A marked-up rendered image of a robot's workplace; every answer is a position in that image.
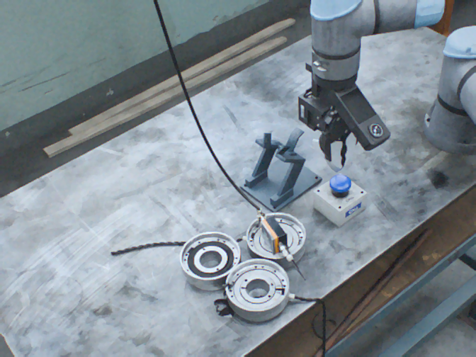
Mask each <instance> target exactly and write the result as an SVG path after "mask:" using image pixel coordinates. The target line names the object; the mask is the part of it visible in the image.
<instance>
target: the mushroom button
mask: <svg viewBox="0 0 476 357"><path fill-rule="evenodd" d="M329 186H330V188H331V189H332V190H333V191H335V192H338V193H343V192H347V191H349V190H350V188H351V186H352V182H351V179H350V178H349V177H348V176H346V175H343V174H337V175H334V176H332V178H331V180H330V182H329Z"/></svg>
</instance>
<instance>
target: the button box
mask: <svg viewBox="0 0 476 357"><path fill-rule="evenodd" d="M329 182H330V181H328V182H326V183H324V184H323V185H321V186H320V187H319V188H317V190H315V191H313V207H314V208H315V209H316V210H318V211H319V213H320V214H322V215H323V216H324V217H326V218H327V219H328V220H330V221H331V222H333V223H334V225H335V226H337V227H338V228H340V227H342V226H343V225H345V224H346V223H347V222H348V221H350V220H352V219H353V218H354V217H355V216H357V215H359V214H361V213H362V212H363V211H364V210H365V209H366V202H367V193H366V192H365V191H364V190H363V189H362V188H360V187H359V186H357V185H356V184H355V183H354V182H352V186H351V188H350V190H349V191H347V192H343V193H338V192H335V191H333V190H332V189H331V188H330V186H329Z"/></svg>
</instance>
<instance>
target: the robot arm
mask: <svg viewBox="0 0 476 357"><path fill-rule="evenodd" d="M444 8H445V0H311V6H310V13H311V30H312V59H311V60H308V61H306V63H305V69H306V70H307V71H309V72H311V87H310V88H308V89H306V91H305V92H304V93H302V94H300V95H299V96H298V120H300V122H301V123H304V124H306V126H308V127H309V128H310V129H311V130H313V131H316V130H319V131H321V135H320V137H319V139H318V140H316V139H313V140H312V146H313V148H315V149H316V150H317V151H318V152H319V153H320V155H321V156H322V157H323V158H324V159H326V161H327V163H328V165H329V168H330V169H332V170H333V171H335V172H339V171H341V170H342V169H343V168H344V166H345V165H346V163H347V161H348V160H349V159H350V158H351V155H352V154H353V151H354V149H355V146H356V145H357V142H359V144H360V145H361V146H362V148H364V150H365V151H370V150H373V149H375V148H376V147H378V146H380V145H382V144H383V143H384V142H385V141H386V140H388V139H389V137H390V135H391V133H390V131H389V129H388V128H387V126H386V125H385V124H384V123H383V121H381V118H380V116H379V115H378V114H377V113H376V111H375V110H374V107H373V106H372V105H370V103H369V102H368V100H367V98H366V97H365V95H364V94H363V92H362V91H361V90H360V89H359V88H358V87H357V84H356V80H357V78H358V70H359V66H360V52H361V41H362V37H364V36H369V35H378V34H383V33H392V32H397V31H402V30H411V29H414V30H416V29H417V28H419V27H423V26H429V25H433V24H436V23H438V22H439V21H440V19H441V18H442V17H443V12H444ZM443 53H444V56H443V65H442V69H441V74H440V79H439V84H438V93H437V97H436V99H435V100H434V102H433V103H432V105H431V107H429V109H428V111H427V113H426V115H425V118H424V134H425V136H426V138H427V139H428V141H429V142H431V143H432V144H433V145H434V146H436V147H437V148H439V149H442V150H444V151H447V152H450V153H454V154H458V155H474V154H476V25H474V26H468V27H463V28H461V29H459V30H457V31H455V32H452V33H451V34H450V35H449V36H448V38H447V41H446V47H445V48H444V50H443ZM310 92H311V93H310ZM306 94H308V95H306ZM300 104H301V105H303V106H304V116H302V115H301V107H300Z"/></svg>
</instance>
